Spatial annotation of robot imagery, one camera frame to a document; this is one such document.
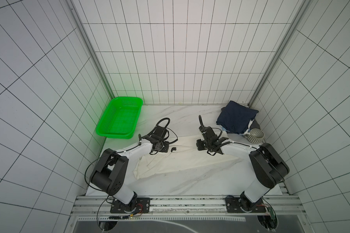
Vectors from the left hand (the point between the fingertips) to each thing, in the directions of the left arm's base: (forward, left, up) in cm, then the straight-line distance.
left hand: (163, 150), depth 90 cm
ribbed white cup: (+11, -64, 0) cm, 65 cm away
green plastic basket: (+28, +37, -4) cm, 47 cm away
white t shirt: (-2, -13, -4) cm, 13 cm away
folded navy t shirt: (+23, -51, +5) cm, 56 cm away
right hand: (+6, -22, 0) cm, 23 cm away
